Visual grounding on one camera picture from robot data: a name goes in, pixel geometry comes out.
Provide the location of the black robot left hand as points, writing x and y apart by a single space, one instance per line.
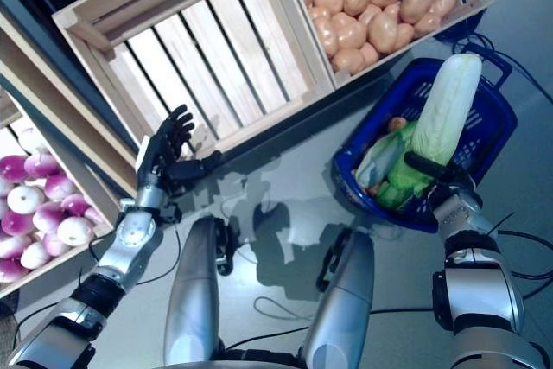
166 157

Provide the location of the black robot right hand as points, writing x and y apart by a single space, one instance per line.
453 185

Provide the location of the blue plastic shopping basket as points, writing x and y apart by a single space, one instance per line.
501 97

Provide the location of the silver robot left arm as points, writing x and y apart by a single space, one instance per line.
129 235

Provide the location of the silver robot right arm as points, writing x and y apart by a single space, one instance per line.
475 291

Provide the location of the small napa cabbage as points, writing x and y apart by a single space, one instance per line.
376 161

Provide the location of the purple white onion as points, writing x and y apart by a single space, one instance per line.
75 205
41 166
26 199
10 168
17 222
56 243
93 215
30 138
49 216
75 230
60 185

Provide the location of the wooden display shelf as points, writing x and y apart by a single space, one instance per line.
65 97
281 127

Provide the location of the wooden onion crate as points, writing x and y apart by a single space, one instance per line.
86 248

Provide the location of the silver robot left leg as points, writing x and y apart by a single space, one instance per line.
190 291

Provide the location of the silver robot leg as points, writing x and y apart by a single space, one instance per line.
190 291
341 291

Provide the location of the silver robot right leg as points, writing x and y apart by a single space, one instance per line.
341 291

